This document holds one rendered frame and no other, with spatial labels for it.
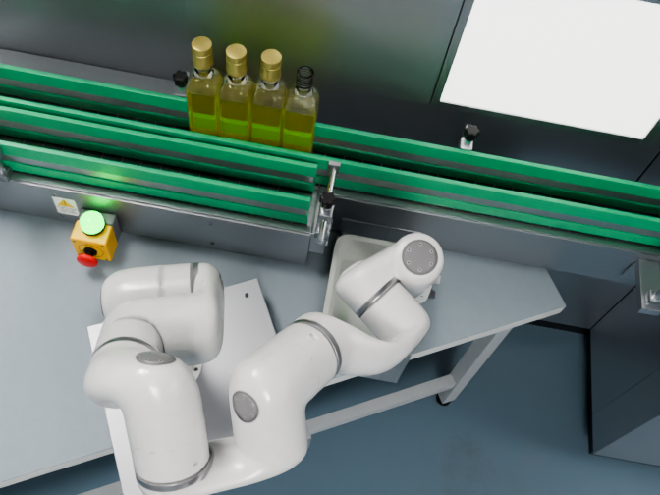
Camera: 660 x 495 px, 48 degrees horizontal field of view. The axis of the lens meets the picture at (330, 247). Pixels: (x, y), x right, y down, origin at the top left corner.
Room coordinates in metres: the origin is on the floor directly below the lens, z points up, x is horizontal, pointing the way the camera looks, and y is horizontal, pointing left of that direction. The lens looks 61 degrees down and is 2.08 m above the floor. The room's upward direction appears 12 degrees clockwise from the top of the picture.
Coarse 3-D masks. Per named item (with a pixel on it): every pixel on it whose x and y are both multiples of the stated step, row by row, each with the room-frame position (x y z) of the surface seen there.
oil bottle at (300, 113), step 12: (288, 96) 0.83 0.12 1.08; (312, 96) 0.84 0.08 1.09; (288, 108) 0.82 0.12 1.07; (300, 108) 0.82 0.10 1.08; (312, 108) 0.82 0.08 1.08; (288, 120) 0.82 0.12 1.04; (300, 120) 0.82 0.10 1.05; (312, 120) 0.82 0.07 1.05; (288, 132) 0.82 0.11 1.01; (300, 132) 0.82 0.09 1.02; (312, 132) 0.82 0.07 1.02; (288, 144) 0.82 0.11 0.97; (300, 144) 0.82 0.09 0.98; (312, 144) 0.84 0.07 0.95
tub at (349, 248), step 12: (348, 240) 0.72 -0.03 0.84; (360, 240) 0.73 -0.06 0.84; (372, 240) 0.73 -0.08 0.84; (336, 252) 0.69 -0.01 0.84; (348, 252) 0.72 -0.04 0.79; (360, 252) 0.72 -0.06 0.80; (372, 252) 0.72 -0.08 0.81; (336, 264) 0.66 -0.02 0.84; (348, 264) 0.71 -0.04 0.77; (336, 276) 0.65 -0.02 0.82; (336, 300) 0.62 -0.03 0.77; (324, 312) 0.56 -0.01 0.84; (336, 312) 0.60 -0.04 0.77; (348, 312) 0.60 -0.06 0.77; (360, 324) 0.58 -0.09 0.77; (372, 336) 0.56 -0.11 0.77
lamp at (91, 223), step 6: (84, 216) 0.65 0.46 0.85; (90, 216) 0.65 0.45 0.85; (96, 216) 0.65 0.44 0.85; (84, 222) 0.64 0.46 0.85; (90, 222) 0.64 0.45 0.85; (96, 222) 0.64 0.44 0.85; (102, 222) 0.65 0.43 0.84; (84, 228) 0.63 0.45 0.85; (90, 228) 0.63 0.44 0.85; (96, 228) 0.63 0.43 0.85; (102, 228) 0.64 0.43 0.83; (90, 234) 0.63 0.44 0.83; (96, 234) 0.63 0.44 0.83
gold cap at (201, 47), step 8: (192, 40) 0.84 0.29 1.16; (200, 40) 0.85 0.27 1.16; (208, 40) 0.85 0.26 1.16; (192, 48) 0.83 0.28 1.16; (200, 48) 0.83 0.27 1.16; (208, 48) 0.83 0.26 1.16; (192, 56) 0.83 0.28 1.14; (200, 56) 0.82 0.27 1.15; (208, 56) 0.83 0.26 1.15; (192, 64) 0.83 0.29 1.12; (200, 64) 0.82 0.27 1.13; (208, 64) 0.83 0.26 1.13
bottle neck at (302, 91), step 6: (306, 66) 0.86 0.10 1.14; (300, 72) 0.85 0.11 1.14; (306, 72) 0.85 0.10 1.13; (312, 72) 0.85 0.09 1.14; (300, 78) 0.83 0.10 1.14; (306, 78) 0.83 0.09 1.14; (312, 78) 0.84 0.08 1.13; (300, 84) 0.83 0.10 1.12; (306, 84) 0.83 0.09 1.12; (312, 84) 0.84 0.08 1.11; (300, 90) 0.83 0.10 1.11; (306, 90) 0.83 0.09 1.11; (300, 96) 0.83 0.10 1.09; (306, 96) 0.83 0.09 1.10
